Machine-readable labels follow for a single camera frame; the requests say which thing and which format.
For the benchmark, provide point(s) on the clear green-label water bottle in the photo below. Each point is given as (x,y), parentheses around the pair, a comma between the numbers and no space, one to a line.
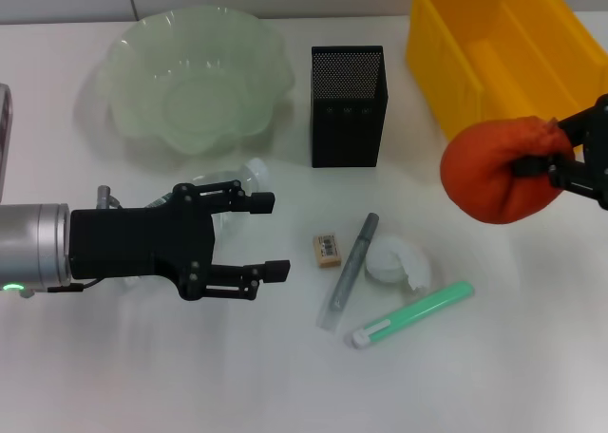
(256,172)

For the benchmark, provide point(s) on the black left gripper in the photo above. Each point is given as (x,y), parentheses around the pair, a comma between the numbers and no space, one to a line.
(133,243)

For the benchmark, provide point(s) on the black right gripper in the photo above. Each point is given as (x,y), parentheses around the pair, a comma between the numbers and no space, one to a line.
(599,157)

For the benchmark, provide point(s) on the silver left flange plug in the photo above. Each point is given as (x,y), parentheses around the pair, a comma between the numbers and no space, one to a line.
(105,198)

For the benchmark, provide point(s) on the pale green wavy fruit plate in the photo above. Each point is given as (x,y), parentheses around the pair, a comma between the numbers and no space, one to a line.
(190,96)

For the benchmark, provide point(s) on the beige barcode eraser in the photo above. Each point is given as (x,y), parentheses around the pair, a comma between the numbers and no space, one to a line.
(328,250)

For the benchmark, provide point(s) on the yellow plastic bin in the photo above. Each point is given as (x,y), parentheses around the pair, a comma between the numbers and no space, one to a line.
(499,48)

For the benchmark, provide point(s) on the orange plush fruit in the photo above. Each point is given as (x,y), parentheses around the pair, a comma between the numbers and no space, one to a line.
(484,176)

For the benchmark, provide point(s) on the black mesh pen holder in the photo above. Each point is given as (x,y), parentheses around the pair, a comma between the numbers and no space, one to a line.
(349,119)

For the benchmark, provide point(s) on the grey pen in clear sleeve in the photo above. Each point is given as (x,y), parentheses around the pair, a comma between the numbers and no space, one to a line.
(354,257)

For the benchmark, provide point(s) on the mint green pen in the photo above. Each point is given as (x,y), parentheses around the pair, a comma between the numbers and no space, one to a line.
(413,314)

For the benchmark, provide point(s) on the white paper ball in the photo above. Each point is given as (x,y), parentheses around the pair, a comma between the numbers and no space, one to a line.
(387,262)

